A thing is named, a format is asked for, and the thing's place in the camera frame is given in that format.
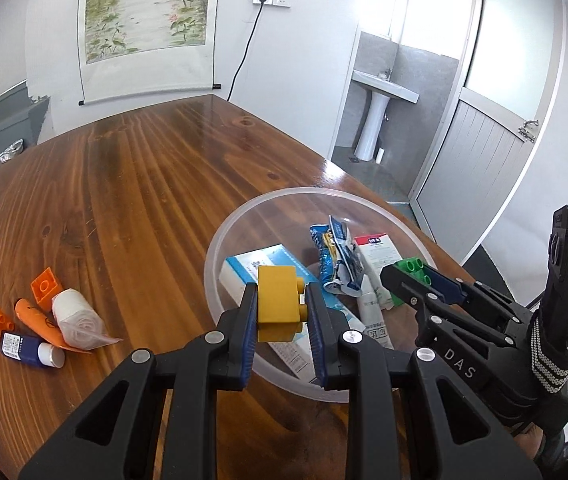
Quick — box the blue and white medicine box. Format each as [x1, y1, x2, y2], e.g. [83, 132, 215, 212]
[219, 244, 365, 378]

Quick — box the dark blue tube white cap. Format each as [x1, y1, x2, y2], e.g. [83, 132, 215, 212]
[0, 332, 66, 368]

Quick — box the clear plastic bowl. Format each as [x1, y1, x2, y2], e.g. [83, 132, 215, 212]
[204, 187, 439, 403]

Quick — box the white door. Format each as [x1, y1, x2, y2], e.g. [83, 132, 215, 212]
[411, 0, 564, 241]

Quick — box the white squeeze tube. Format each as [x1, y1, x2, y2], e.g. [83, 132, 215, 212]
[356, 275, 395, 351]

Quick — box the white box red label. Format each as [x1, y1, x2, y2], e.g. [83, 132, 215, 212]
[351, 234, 405, 301]

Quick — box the white pedestal sink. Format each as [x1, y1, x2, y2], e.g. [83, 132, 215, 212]
[351, 69, 419, 162]

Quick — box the metal door latch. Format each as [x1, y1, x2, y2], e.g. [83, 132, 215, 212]
[518, 119, 539, 145]

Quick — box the white gauze roll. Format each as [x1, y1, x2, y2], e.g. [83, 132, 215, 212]
[51, 287, 122, 351]

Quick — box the yellow building block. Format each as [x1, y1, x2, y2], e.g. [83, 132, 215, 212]
[256, 265, 309, 343]

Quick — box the crumpled foil ball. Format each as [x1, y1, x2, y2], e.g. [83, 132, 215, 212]
[0, 138, 26, 163]

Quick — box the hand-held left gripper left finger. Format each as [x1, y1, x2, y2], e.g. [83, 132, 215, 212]
[18, 282, 259, 480]

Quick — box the green building block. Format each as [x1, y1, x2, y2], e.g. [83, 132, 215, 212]
[383, 257, 437, 311]

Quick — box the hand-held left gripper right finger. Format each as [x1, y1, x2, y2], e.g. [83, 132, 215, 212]
[305, 284, 542, 480]

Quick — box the wall scroll painting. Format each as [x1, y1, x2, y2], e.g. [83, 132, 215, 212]
[78, 0, 222, 107]

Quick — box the black power cable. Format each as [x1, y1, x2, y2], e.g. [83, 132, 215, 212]
[227, 0, 265, 102]

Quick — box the orange tube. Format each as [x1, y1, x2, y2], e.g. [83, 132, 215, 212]
[14, 298, 92, 356]

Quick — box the blue snack packet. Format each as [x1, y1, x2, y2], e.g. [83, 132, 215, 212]
[309, 215, 367, 293]

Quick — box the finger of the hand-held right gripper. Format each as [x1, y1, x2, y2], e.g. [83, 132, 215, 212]
[380, 262, 469, 346]
[426, 272, 514, 321]

